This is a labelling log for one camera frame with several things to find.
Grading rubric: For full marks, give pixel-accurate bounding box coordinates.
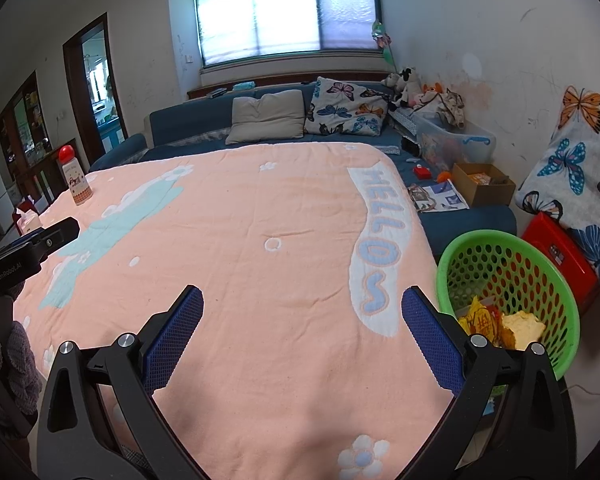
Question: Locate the clear plastic storage box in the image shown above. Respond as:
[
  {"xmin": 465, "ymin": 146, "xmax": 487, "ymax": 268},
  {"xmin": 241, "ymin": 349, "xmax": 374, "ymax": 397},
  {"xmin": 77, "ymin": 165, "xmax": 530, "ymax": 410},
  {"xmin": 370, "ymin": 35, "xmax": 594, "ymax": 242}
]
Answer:
[{"xmin": 412, "ymin": 110, "xmax": 497, "ymax": 171}]

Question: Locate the window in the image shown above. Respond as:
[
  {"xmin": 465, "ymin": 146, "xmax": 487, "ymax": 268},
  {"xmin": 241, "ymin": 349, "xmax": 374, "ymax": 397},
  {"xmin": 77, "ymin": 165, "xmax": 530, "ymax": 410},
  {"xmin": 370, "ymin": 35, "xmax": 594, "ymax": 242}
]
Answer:
[{"xmin": 192, "ymin": 0, "xmax": 383, "ymax": 68}]

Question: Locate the pile of plush toys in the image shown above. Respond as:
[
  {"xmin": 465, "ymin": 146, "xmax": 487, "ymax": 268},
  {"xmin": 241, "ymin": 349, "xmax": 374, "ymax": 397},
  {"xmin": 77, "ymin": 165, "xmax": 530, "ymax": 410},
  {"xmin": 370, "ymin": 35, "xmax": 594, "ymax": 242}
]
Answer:
[{"xmin": 412, "ymin": 82, "xmax": 467, "ymax": 128}]

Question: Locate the green plastic basket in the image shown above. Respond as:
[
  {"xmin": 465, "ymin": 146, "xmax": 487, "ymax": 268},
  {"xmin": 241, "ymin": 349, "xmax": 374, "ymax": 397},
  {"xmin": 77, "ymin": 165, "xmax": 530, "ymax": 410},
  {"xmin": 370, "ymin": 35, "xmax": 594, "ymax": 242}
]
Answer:
[{"xmin": 436, "ymin": 230, "xmax": 581, "ymax": 411}]

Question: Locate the dark wooden door frame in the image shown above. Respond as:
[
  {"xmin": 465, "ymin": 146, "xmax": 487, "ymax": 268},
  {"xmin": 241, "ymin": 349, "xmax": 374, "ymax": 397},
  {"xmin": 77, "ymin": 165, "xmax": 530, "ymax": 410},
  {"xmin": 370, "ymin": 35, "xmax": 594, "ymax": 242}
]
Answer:
[{"xmin": 62, "ymin": 12, "xmax": 131, "ymax": 166}]

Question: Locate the grey pillow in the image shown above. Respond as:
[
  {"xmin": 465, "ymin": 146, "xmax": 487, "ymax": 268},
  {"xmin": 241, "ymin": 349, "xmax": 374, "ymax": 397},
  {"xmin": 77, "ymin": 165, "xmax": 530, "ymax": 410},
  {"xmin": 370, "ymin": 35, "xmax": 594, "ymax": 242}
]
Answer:
[{"xmin": 225, "ymin": 90, "xmax": 307, "ymax": 146}]

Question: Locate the colourful pinwheel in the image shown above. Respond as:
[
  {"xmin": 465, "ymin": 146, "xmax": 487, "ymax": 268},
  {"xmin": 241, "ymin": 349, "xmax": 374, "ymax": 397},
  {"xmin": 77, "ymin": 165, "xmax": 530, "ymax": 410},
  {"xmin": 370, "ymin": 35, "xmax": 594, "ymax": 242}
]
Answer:
[{"xmin": 370, "ymin": 20, "xmax": 401, "ymax": 73}]

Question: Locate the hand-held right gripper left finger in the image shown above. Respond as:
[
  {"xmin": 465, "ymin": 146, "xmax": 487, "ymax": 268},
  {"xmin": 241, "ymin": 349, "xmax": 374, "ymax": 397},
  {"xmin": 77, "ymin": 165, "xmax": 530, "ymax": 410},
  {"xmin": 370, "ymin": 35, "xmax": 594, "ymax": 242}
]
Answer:
[{"xmin": 36, "ymin": 285, "xmax": 216, "ymax": 480}]

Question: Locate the brown cardboard box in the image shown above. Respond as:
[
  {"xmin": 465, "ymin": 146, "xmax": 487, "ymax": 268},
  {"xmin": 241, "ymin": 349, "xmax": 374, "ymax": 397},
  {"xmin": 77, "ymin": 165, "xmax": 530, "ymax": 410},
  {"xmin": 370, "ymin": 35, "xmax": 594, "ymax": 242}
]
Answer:
[{"xmin": 451, "ymin": 162, "xmax": 517, "ymax": 207}]

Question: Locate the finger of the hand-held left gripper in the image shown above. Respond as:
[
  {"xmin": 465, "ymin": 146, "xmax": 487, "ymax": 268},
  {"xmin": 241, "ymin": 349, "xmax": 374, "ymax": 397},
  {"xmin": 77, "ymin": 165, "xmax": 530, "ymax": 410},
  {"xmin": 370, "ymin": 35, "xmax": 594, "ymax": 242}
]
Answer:
[
  {"xmin": 0, "ymin": 230, "xmax": 46, "ymax": 261},
  {"xmin": 25, "ymin": 216, "xmax": 81, "ymax": 268}
]

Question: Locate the blue white booklet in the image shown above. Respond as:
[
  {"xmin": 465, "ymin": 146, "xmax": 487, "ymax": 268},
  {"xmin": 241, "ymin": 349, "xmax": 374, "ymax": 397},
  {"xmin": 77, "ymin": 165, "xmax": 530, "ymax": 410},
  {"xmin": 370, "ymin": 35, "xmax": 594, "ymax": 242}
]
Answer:
[{"xmin": 407, "ymin": 180, "xmax": 471, "ymax": 213}]

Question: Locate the dark glass cabinet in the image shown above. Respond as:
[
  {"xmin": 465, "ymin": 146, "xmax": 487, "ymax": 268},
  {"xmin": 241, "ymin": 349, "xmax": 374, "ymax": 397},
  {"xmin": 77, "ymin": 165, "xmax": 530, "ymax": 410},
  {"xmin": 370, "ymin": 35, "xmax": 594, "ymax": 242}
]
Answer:
[{"xmin": 0, "ymin": 71, "xmax": 51, "ymax": 181}]

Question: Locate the large butterfly print cushion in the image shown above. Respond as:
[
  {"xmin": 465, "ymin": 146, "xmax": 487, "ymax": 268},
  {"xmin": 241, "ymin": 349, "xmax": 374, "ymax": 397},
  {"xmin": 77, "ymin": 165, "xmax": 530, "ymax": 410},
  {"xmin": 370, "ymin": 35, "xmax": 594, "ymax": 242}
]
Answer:
[{"xmin": 515, "ymin": 85, "xmax": 600, "ymax": 308}]

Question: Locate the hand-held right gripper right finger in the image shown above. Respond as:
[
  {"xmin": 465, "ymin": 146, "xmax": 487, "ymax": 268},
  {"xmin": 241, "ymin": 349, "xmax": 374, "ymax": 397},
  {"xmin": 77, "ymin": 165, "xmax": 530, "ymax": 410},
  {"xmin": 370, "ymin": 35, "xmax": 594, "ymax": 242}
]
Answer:
[{"xmin": 401, "ymin": 285, "xmax": 581, "ymax": 480}]

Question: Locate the black white cow plush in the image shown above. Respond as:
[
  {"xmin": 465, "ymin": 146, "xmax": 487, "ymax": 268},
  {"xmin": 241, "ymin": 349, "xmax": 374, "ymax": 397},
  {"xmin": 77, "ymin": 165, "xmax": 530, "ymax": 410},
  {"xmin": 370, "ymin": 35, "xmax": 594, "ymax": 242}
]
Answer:
[{"xmin": 384, "ymin": 67, "xmax": 420, "ymax": 108}]

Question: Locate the white bottle with red cap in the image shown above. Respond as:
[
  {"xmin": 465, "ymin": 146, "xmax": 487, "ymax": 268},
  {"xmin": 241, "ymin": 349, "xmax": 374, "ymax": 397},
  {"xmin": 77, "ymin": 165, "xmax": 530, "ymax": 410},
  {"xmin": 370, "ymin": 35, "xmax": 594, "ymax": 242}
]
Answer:
[{"xmin": 57, "ymin": 145, "xmax": 92, "ymax": 206}]

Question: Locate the pink printed blanket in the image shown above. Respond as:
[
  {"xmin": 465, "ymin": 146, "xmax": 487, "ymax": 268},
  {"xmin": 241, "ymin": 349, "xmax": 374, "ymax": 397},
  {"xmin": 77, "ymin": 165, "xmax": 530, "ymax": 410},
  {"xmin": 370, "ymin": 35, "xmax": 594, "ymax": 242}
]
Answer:
[{"xmin": 12, "ymin": 142, "xmax": 456, "ymax": 480}]

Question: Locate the person's left forearm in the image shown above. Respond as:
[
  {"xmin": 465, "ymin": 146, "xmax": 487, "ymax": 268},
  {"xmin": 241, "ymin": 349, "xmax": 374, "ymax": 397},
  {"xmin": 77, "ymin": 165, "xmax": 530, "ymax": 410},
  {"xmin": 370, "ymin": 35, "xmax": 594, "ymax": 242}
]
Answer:
[{"xmin": 0, "ymin": 295, "xmax": 43, "ymax": 426}]

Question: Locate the red plastic stool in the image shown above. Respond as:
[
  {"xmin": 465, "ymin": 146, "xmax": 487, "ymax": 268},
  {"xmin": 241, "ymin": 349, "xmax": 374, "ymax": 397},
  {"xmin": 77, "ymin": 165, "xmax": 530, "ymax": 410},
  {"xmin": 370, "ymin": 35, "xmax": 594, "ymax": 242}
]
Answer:
[{"xmin": 521, "ymin": 211, "xmax": 600, "ymax": 316}]

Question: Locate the dark wooden chair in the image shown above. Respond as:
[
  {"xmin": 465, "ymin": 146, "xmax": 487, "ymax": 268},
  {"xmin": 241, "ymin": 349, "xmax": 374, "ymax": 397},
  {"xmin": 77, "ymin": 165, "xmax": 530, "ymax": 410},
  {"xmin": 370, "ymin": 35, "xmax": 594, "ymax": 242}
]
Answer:
[{"xmin": 27, "ymin": 137, "xmax": 78, "ymax": 206}]

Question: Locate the yellow wrapper with red print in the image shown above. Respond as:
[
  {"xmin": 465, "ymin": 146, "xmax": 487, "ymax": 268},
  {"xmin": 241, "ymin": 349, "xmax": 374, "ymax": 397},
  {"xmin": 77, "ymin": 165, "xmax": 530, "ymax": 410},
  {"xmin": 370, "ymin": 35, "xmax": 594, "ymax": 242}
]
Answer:
[{"xmin": 457, "ymin": 296, "xmax": 503, "ymax": 346}]

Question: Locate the pink tissue box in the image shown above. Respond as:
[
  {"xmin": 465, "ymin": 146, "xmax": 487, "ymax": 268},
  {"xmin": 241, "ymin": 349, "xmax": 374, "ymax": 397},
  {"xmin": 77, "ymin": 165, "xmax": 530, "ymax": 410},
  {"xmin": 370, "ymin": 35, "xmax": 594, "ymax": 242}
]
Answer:
[{"xmin": 14, "ymin": 208, "xmax": 43, "ymax": 235}]

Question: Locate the pale yellow packet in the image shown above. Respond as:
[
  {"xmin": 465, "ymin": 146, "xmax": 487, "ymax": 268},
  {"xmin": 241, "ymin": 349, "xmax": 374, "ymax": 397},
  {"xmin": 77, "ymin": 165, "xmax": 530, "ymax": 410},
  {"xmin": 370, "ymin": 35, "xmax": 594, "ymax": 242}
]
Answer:
[{"xmin": 500, "ymin": 310, "xmax": 547, "ymax": 351}]

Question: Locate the blue sofa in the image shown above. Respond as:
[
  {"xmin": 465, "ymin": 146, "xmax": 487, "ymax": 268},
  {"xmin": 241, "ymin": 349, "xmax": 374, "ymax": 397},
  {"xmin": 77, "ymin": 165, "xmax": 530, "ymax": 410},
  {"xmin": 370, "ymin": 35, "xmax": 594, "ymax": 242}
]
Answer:
[{"xmin": 89, "ymin": 80, "xmax": 518, "ymax": 261}]

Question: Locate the small butterfly print pillow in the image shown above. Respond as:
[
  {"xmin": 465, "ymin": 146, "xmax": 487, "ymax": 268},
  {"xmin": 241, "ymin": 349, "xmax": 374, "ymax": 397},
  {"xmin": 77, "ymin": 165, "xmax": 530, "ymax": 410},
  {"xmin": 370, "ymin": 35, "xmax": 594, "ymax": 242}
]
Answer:
[{"xmin": 304, "ymin": 76, "xmax": 390, "ymax": 137}]

